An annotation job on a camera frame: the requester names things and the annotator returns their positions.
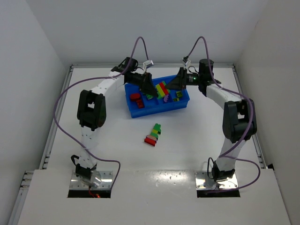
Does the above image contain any red green striped lego stack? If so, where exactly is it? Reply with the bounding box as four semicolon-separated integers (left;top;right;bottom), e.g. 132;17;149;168
155;81;170;99

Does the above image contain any round red lego brick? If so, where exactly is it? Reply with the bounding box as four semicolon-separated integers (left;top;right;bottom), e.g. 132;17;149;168
129;93;141;102

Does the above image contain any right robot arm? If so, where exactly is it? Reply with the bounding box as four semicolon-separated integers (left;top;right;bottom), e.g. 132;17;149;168
166;57;257;181

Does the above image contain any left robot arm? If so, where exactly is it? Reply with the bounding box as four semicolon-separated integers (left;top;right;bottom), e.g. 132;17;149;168
71;57;158;180

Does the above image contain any blue divided plastic bin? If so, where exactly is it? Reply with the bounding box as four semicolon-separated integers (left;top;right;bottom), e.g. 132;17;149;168
125;83;190;118

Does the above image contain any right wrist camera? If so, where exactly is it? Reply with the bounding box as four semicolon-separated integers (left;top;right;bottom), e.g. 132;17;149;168
182;56;191;69

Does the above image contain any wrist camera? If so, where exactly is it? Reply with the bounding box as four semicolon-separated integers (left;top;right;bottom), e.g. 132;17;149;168
182;56;191;69
143;60;154;72

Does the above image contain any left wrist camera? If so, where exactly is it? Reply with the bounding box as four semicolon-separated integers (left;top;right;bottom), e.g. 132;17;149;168
143;60;154;72

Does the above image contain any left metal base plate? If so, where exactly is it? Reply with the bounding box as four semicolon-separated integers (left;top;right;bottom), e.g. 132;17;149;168
69;171;113;190

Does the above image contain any metal base plate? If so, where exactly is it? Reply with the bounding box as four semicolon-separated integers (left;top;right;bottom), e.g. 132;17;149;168
69;171;113;190
195;171;239;191

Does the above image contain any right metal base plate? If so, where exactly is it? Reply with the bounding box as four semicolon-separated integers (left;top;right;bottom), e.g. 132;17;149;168
195;171;239;191

